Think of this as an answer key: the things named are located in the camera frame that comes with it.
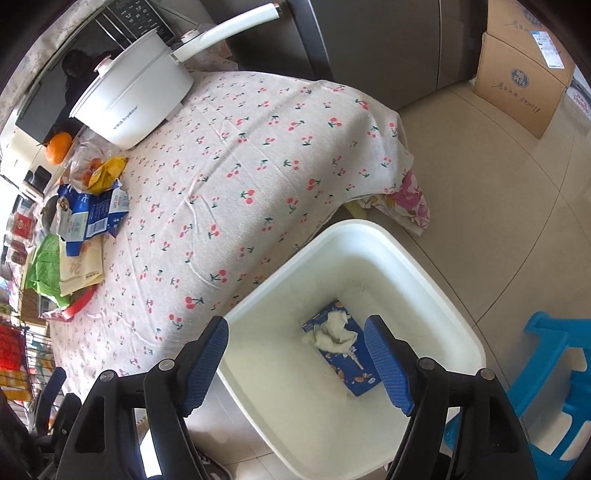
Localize yellow crumpled wrapper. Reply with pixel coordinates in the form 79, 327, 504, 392
87, 156, 127, 195

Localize wire storage rack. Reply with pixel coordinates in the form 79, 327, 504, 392
1, 319, 55, 407

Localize blue almond snack box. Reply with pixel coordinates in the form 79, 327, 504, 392
301, 300, 381, 397

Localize red labelled jar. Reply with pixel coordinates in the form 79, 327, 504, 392
8, 211, 36, 241

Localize blue torn milk carton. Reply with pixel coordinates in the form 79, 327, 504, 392
56, 180, 129, 257

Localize upper cardboard box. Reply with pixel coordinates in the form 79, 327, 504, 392
487, 0, 575, 87

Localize white plastic trash bin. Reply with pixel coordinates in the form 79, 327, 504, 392
218, 220, 486, 479

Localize small red tomatoes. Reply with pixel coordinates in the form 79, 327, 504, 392
79, 158, 103, 188

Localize floral microwave cover cloth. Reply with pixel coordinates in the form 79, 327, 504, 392
1, 0, 108, 129

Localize grey refrigerator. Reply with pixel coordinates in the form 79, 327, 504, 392
197, 0, 491, 112

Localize blue plastic stool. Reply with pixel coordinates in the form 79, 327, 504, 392
443, 310, 591, 480

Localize lower cardboard box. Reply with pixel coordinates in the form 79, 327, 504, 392
474, 33, 566, 139

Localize white electric cooking pot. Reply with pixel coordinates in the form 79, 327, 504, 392
70, 3, 281, 150

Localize white paper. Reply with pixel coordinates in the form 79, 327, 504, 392
304, 310, 358, 354

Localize green plastic bag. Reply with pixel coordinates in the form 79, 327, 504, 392
25, 234, 70, 308

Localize cardboard box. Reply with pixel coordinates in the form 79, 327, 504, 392
474, 33, 566, 139
487, 0, 575, 87

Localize black microwave oven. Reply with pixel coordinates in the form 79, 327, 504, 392
16, 0, 175, 145

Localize white air fryer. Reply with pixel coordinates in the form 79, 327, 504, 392
1, 126, 58, 202

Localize orange tangerine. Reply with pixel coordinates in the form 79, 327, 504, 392
45, 132, 73, 165

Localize cream paper bag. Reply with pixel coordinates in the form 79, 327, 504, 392
59, 237, 104, 296

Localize cherry print tablecloth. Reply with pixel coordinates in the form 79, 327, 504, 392
50, 71, 430, 395

